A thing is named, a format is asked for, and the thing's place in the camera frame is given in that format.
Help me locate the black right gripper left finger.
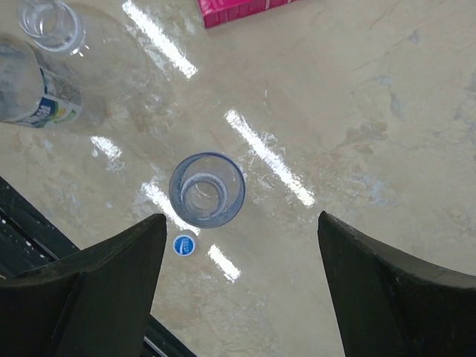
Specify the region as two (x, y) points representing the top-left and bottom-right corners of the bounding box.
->
(1, 213), (167, 356)

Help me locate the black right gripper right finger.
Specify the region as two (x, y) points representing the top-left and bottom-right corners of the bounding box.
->
(318, 212), (475, 356)

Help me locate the clear bottle blue label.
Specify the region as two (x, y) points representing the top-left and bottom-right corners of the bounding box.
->
(169, 152), (245, 229)

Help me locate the clear bottle white green label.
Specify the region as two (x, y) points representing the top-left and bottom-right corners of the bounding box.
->
(0, 35), (109, 131)

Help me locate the blue white bottle cap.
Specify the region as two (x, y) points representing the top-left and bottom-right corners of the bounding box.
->
(173, 234), (196, 257)

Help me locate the pink cardboard box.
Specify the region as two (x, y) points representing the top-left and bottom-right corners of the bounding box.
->
(197, 0), (295, 28)

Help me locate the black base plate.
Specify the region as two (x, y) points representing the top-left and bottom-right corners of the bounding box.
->
(1, 179), (195, 356)

